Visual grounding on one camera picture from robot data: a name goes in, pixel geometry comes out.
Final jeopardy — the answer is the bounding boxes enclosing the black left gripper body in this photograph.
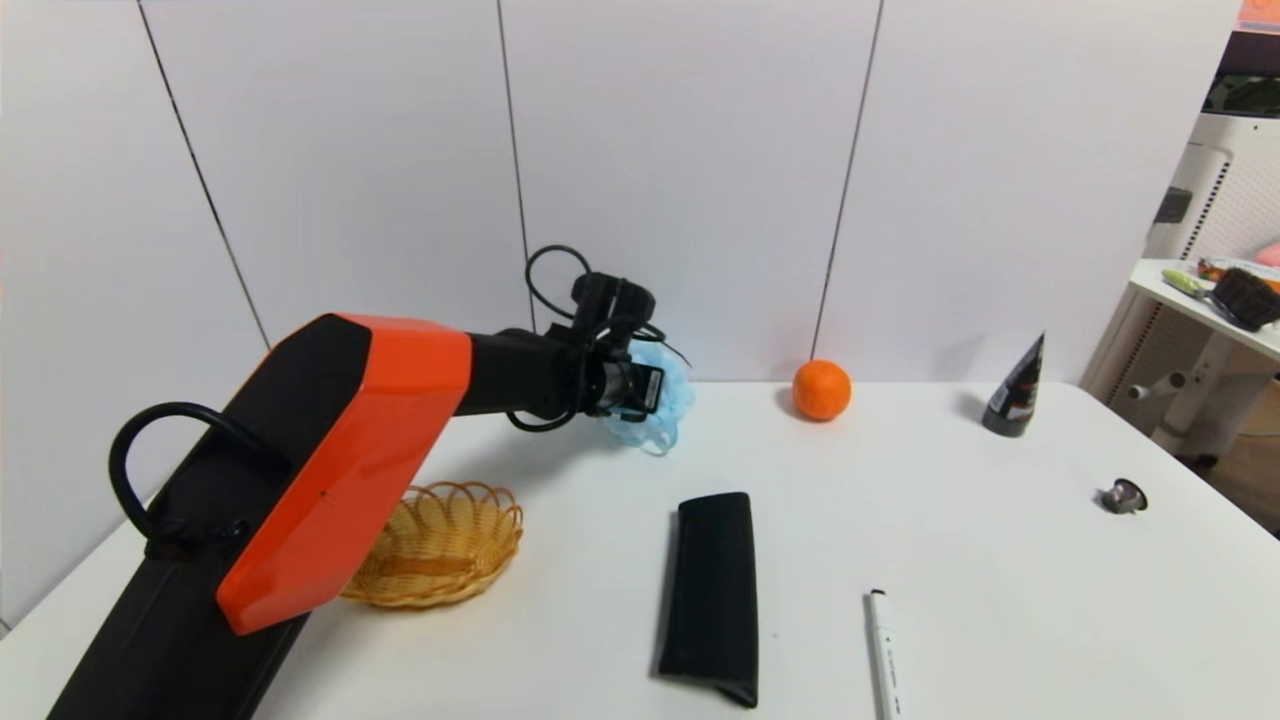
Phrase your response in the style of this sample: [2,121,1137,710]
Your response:
[597,356,665,423]

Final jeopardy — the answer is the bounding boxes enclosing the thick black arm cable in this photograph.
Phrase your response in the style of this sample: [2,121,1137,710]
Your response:
[108,402,293,561]

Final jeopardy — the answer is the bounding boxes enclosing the black brush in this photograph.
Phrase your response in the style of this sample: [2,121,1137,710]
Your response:
[1210,267,1280,333]

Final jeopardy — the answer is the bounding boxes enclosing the white marker pen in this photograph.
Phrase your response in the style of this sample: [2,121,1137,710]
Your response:
[866,588,903,720]

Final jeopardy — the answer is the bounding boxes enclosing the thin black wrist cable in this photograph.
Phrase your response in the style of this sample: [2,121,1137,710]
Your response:
[505,245,693,433]

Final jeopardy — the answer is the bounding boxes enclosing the white side table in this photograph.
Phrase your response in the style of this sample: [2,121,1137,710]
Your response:
[1127,259,1280,463]

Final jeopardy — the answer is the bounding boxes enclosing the black cosmetic tube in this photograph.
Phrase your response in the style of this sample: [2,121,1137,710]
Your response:
[981,333,1046,438]

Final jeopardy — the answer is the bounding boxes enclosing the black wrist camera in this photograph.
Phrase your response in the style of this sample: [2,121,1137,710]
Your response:
[572,272,658,347]

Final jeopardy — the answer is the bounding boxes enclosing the light blue bath loofah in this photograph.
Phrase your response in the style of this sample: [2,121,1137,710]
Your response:
[600,340,695,456]

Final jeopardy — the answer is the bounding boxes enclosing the white pegboard cabinet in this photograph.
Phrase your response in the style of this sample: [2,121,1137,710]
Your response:
[1082,112,1280,406]

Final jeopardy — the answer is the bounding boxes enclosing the black folded cloth pouch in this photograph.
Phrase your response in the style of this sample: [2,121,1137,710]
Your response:
[657,491,760,708]

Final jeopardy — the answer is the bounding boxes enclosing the orange packet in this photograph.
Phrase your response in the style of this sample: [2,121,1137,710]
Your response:
[1196,257,1280,296]

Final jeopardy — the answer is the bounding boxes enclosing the yellow wicker basket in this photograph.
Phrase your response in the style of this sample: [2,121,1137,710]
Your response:
[340,482,524,609]

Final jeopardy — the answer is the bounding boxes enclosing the orange fruit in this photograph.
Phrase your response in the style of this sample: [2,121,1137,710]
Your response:
[792,360,853,422]

